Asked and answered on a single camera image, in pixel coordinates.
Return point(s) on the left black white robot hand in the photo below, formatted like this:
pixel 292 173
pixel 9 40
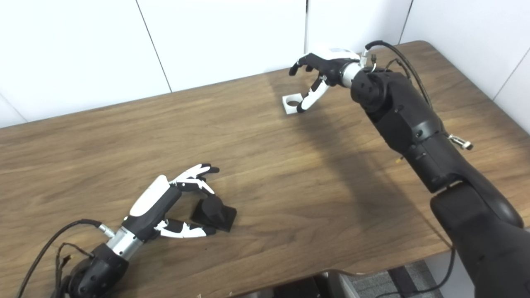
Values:
pixel 151 203

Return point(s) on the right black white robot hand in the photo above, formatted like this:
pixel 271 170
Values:
pixel 331 62

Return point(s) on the white square piece with hole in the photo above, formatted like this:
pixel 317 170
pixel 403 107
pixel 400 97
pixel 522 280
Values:
pixel 290 108

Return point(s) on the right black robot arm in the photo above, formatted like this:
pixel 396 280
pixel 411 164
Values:
pixel 414 124

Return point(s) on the black peg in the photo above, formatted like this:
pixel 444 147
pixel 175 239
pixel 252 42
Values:
pixel 215 213

